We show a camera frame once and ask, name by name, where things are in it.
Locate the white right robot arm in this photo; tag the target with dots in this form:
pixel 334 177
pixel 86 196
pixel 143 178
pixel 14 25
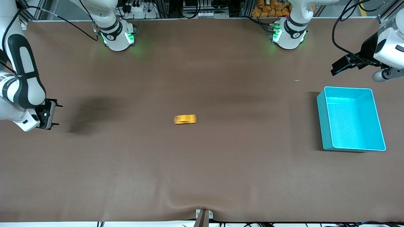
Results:
pixel 28 85

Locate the teal plastic storage bin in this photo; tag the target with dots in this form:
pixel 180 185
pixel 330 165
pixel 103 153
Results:
pixel 353 126

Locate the aluminium frame post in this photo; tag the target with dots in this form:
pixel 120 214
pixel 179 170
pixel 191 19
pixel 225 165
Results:
pixel 383 19
pixel 31 12

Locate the orange packets pile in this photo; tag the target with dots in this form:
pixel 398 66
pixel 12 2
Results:
pixel 268 11

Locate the white power strip with plugs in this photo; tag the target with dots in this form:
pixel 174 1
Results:
pixel 139 8

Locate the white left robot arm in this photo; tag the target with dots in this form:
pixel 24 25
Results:
pixel 292 37

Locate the yellow beetle toy car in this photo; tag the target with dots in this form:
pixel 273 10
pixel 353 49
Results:
pixel 185 119

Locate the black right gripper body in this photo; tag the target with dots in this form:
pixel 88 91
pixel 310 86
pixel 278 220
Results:
pixel 47 114

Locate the small white connector block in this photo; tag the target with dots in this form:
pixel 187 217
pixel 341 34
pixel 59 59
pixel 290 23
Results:
pixel 211 14

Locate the brown table mat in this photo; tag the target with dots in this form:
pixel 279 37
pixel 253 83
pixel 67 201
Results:
pixel 202 142

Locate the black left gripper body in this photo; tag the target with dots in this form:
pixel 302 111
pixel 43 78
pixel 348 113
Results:
pixel 367 48

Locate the grey metal table clamp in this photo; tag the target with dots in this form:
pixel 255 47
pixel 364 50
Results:
pixel 198 214

